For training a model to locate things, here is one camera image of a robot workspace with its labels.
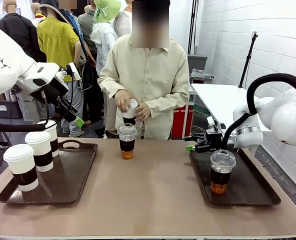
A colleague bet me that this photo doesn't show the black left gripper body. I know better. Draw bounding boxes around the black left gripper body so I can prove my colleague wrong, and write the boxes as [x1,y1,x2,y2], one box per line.
[30,76,70,106]

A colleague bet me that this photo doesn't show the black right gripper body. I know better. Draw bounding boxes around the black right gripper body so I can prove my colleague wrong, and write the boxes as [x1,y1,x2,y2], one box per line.
[204,129,224,151]

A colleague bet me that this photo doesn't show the white paper cup black sleeve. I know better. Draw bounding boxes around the white paper cup black sleeve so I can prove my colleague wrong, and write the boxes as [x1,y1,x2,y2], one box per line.
[24,130,54,173]
[36,119,60,158]
[122,98,139,126]
[2,143,39,193]

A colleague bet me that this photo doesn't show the clear plastic cup amber drink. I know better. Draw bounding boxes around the clear plastic cup amber drink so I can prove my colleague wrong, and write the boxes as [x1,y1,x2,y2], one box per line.
[117,123,138,160]
[209,149,237,195]

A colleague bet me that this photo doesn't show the person's right forearm beige sleeve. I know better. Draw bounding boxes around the person's right forearm beige sleeve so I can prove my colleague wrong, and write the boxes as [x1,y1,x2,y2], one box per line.
[97,72,128,100]

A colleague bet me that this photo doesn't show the person's left forearm beige sleeve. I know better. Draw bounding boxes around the person's left forearm beige sleeve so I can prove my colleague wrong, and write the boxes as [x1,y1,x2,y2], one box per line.
[142,91,189,119]

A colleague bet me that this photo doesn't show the dark brown serving tray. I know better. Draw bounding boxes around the dark brown serving tray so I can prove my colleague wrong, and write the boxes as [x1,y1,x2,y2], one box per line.
[0,139,99,205]
[189,147,282,206]

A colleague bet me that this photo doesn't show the person's right hand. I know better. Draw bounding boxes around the person's right hand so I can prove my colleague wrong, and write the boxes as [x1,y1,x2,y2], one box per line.
[114,89,133,113]

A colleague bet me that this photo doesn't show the person's left hand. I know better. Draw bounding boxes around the person's left hand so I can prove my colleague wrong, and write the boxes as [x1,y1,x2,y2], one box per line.
[134,101,152,123]

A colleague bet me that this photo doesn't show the red box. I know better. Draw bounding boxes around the red box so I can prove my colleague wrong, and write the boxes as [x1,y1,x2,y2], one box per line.
[170,104,194,140]

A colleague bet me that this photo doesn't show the large white table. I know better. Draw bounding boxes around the large white table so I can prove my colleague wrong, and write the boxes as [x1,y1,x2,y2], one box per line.
[191,83,273,133]

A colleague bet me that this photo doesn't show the mannequin in yellow shirt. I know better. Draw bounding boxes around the mannequin in yellow shirt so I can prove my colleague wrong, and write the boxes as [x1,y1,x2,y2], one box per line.
[37,0,88,138]

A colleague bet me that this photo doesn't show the black storage box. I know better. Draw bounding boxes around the black storage box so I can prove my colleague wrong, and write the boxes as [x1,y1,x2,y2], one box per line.
[0,99,24,120]

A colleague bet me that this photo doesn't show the mannequin in black jacket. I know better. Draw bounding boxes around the mannequin in black jacket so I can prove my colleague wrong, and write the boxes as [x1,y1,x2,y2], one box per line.
[0,0,49,123]

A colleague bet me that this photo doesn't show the clear plastic packaging pile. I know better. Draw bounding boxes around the clear plastic packaging pile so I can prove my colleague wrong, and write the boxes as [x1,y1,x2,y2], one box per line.
[189,67,216,81]

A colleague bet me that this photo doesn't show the mannequin green hat white jacket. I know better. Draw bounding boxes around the mannequin green hat white jacket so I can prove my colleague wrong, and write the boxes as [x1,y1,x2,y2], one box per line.
[89,0,122,76]

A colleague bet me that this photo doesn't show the mannequin with red yellow collar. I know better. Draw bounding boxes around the mannequin with red yellow collar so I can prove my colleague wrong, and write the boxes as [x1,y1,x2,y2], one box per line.
[30,2,48,28]

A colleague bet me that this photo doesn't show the mannequin in grey-green shirt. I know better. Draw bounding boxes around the mannequin in grey-green shirt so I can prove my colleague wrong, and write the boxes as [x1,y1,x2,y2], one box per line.
[78,4,99,55]

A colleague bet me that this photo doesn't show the person in beige shirt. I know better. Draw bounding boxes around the person in beige shirt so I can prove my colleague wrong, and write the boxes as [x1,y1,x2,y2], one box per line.
[97,0,190,140]

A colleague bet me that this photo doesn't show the grey plastic bin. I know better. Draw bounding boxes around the grey plastic bin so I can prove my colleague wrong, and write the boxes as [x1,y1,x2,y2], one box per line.
[187,54,208,76]

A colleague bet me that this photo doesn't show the black stand poles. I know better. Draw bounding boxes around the black stand poles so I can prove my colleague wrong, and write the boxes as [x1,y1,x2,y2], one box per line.
[187,0,200,55]

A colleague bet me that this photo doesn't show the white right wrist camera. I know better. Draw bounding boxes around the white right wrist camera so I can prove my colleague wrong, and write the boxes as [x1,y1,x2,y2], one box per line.
[206,115,220,131]

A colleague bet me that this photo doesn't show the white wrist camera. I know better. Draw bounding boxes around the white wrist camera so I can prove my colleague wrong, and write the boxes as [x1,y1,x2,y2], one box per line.
[206,115,220,131]
[66,61,82,81]

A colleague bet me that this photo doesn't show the white metal shelf frame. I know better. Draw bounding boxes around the white metal shelf frame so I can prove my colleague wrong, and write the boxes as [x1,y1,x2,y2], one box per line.
[182,82,198,139]

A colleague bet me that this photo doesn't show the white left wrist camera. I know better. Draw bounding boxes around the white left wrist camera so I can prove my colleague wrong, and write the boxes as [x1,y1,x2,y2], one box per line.
[66,61,82,81]

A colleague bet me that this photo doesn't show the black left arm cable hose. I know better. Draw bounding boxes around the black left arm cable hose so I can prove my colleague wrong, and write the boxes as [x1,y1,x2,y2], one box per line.
[0,119,50,133]

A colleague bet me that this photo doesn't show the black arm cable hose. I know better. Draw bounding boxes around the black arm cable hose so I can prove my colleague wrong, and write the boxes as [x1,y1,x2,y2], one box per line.
[221,73,296,150]
[0,119,50,133]

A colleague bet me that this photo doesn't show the person with blue lanyard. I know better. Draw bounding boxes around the person with blue lanyard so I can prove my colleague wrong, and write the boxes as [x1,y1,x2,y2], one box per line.
[59,0,106,126]

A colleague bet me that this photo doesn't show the black camera tripod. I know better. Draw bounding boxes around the black camera tripod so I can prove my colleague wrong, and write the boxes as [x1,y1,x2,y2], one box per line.
[237,31,259,89]

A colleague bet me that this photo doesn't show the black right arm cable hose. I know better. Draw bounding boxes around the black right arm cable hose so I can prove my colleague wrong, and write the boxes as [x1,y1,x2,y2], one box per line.
[221,73,296,150]

